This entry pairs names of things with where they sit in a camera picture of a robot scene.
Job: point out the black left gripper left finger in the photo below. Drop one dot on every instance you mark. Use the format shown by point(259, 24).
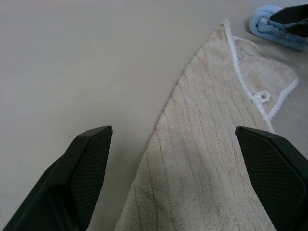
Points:
point(72, 183)

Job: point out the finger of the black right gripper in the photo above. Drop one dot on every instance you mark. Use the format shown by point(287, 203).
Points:
point(292, 15)
point(300, 27)

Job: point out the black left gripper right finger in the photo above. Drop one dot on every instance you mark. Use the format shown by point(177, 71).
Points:
point(276, 173)

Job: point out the beige ribbed towel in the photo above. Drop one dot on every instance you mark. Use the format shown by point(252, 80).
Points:
point(192, 144)

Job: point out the light blue folded towel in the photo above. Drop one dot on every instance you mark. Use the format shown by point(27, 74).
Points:
point(264, 30)

